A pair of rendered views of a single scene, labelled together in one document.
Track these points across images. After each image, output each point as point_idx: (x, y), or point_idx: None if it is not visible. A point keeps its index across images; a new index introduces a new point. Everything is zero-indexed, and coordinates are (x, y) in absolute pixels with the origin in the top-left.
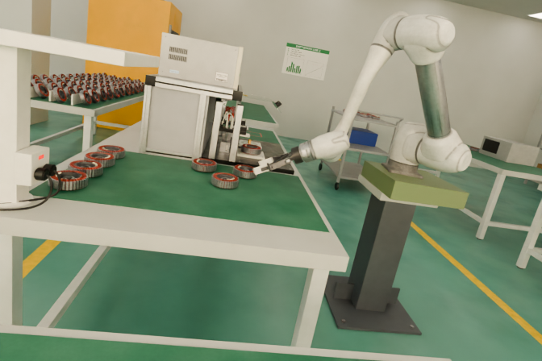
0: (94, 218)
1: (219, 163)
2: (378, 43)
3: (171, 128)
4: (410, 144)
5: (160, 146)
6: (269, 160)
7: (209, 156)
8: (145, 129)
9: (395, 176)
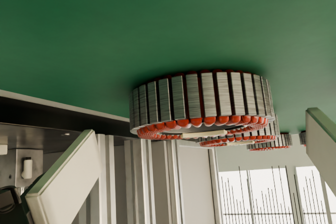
0: None
1: (127, 121)
2: None
3: (198, 204)
4: None
5: (200, 156)
6: (64, 206)
7: (150, 145)
8: (218, 188)
9: None
